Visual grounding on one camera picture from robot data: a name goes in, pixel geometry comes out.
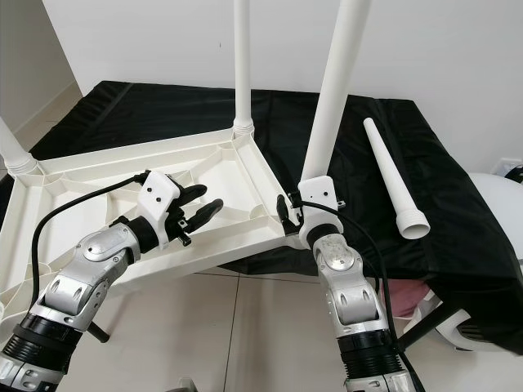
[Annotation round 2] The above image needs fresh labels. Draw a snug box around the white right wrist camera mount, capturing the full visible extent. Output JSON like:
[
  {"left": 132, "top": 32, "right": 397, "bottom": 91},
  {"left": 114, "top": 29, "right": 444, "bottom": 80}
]
[{"left": 294, "top": 175, "right": 345, "bottom": 247}]

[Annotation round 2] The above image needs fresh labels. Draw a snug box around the pink slipper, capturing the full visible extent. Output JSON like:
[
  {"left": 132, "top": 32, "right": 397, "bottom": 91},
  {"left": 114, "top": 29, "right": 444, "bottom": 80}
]
[{"left": 387, "top": 278, "right": 431, "bottom": 321}]

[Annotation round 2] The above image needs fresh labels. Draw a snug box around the grey left robot foot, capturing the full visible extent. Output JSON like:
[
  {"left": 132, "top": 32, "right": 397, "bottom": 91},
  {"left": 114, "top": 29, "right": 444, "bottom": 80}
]
[{"left": 171, "top": 377, "right": 202, "bottom": 392}]

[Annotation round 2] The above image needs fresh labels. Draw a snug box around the black metal table frame bar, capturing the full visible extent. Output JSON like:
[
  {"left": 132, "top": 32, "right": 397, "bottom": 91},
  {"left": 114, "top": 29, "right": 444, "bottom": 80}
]
[{"left": 396, "top": 297, "right": 447, "bottom": 350}]

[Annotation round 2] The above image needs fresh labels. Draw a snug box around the black table cloth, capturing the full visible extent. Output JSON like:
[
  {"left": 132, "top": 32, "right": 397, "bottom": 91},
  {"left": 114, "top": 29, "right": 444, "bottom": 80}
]
[{"left": 23, "top": 79, "right": 523, "bottom": 356}]

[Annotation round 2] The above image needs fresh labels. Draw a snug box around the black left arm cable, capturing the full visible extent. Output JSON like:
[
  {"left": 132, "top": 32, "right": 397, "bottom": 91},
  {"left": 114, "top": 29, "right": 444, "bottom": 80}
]
[{"left": 33, "top": 171, "right": 153, "bottom": 296}]

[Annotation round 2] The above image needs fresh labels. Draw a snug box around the white plastic table leg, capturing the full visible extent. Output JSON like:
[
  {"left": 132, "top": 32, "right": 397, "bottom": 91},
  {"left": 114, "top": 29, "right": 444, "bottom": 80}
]
[
  {"left": 297, "top": 0, "right": 376, "bottom": 185},
  {"left": 363, "top": 118, "right": 431, "bottom": 240},
  {"left": 0, "top": 121, "right": 41, "bottom": 177},
  {"left": 232, "top": 0, "right": 257, "bottom": 137}
]

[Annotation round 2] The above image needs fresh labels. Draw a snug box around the white plastic table top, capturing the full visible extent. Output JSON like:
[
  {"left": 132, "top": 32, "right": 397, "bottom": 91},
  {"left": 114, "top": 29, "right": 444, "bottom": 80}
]
[{"left": 0, "top": 130, "right": 303, "bottom": 329}]

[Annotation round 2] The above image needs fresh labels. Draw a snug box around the black metal table frame leg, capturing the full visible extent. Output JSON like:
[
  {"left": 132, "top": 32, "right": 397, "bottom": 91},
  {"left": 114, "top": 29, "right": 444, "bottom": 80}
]
[{"left": 85, "top": 322, "right": 110, "bottom": 343}]

